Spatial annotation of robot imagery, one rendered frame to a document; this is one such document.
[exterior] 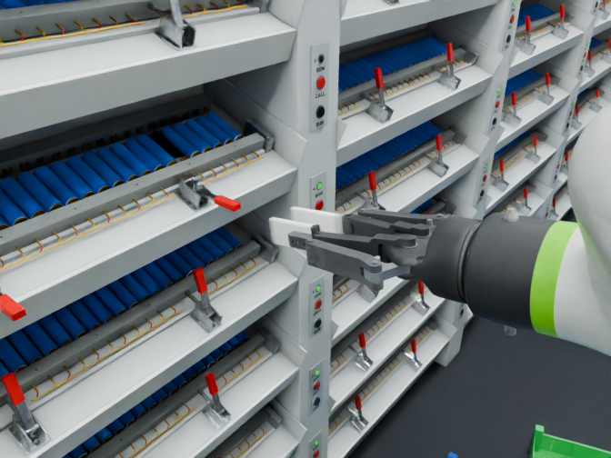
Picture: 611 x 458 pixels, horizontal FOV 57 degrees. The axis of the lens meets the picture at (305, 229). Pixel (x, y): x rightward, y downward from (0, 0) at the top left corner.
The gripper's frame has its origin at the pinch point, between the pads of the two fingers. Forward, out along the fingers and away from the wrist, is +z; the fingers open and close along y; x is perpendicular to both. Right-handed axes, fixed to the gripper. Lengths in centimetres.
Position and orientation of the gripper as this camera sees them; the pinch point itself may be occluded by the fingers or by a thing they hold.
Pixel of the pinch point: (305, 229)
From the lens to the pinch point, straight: 62.2
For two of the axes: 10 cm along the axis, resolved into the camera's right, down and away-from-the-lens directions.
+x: -1.3, -9.2, -3.7
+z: -7.6, -1.5, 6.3
